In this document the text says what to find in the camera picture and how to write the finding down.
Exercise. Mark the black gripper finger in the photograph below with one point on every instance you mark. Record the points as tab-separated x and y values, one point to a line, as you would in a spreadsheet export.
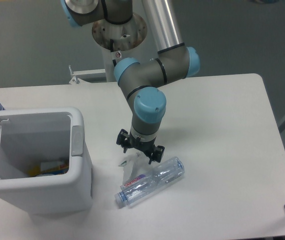
155	154
123	140

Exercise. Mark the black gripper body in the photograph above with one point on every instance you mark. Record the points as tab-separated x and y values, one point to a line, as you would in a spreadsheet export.
147	147

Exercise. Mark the white plastic wrapper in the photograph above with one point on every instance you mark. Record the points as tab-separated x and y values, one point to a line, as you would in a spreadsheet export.
134	165

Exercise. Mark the clear plastic water bottle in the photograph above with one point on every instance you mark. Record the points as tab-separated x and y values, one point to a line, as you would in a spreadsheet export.
150	182

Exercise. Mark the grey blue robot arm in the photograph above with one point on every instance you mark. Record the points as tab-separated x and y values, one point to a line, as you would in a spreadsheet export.
140	82

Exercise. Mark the white plastic trash can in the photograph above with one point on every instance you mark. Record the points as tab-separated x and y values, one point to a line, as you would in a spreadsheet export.
31	136

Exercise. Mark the white metal frame bracket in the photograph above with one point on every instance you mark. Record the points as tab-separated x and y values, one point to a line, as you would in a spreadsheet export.
87	76

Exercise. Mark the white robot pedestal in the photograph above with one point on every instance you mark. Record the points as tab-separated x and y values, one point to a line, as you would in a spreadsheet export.
119	41

